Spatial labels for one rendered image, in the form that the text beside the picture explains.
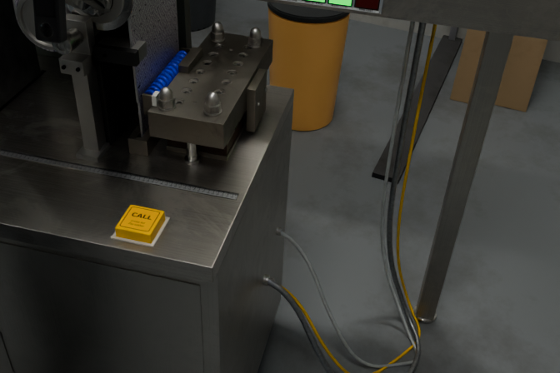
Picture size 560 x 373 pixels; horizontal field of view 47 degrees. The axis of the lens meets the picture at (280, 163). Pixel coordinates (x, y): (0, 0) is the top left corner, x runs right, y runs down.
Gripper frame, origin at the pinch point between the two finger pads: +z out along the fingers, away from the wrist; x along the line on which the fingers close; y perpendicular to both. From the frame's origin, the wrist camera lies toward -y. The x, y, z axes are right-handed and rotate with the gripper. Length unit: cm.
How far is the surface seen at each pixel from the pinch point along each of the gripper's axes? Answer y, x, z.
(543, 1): 23, -83, 29
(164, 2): 8.8, -4.8, 20.4
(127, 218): -36.5, -12.3, 5.1
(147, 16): 3.5, -4.8, 12.8
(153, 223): -36.5, -17.4, 5.1
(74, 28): -3.3, 4.8, 3.3
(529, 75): 57, -120, 231
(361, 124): 15, -41, 210
